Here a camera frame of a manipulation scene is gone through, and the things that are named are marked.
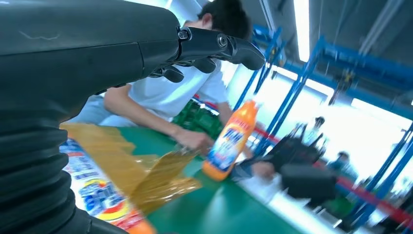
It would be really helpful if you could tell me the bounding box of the blue metal rack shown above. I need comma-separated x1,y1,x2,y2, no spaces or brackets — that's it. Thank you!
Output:
232,25,413,234

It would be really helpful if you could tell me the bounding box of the ceiling light strip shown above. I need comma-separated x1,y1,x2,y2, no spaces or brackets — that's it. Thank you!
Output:
292,0,311,62

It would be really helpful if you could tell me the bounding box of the orange detergent bottle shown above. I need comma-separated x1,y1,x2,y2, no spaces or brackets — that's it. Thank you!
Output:
202,99,260,182
59,138,157,234

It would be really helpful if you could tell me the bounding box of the yellow taped cardboard sheet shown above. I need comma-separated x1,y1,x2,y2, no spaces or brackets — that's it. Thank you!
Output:
59,122,203,216

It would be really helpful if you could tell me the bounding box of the person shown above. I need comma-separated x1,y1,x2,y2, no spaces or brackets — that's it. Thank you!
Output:
304,116,327,146
69,0,252,130
328,151,359,181

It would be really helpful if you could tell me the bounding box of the red barrier strip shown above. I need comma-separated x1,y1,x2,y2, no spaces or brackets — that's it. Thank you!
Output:
193,94,413,227

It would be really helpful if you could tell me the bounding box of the green lattice crate stack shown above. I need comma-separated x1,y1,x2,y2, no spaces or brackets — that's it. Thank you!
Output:
172,98,224,140

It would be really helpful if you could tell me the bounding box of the black bag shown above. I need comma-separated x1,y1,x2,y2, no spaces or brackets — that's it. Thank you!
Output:
280,163,338,202

